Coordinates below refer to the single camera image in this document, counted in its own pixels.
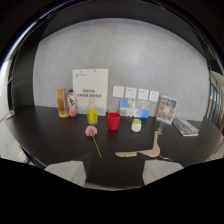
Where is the wooden boomerang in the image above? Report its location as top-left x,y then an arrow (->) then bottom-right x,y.
114,130 -> 162,159

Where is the pink artificial flower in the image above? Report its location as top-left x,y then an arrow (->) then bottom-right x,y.
84,125 -> 103,159

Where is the grey magazine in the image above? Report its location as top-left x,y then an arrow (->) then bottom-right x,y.
172,117 -> 200,137

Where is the white and green container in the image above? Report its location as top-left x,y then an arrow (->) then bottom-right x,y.
130,118 -> 143,133

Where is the acrylic stand with picture card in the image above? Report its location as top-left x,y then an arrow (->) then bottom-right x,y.
155,94 -> 179,136

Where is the yellow drink bottle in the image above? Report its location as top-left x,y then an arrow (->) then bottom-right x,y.
86,97 -> 99,126

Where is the red plastic cup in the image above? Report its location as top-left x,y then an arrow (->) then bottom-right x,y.
107,112 -> 121,131

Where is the pink label drink bottle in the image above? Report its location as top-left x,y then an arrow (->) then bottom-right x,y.
66,89 -> 78,118

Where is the blue and white box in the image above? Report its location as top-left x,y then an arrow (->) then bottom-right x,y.
118,98 -> 151,119

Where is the white paper bag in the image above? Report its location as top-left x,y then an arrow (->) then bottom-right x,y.
72,68 -> 110,117

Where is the white wall socket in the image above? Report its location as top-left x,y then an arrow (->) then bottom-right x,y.
137,88 -> 150,101
124,86 -> 138,100
148,90 -> 160,103

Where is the white wall switch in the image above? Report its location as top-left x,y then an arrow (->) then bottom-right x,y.
112,85 -> 125,99

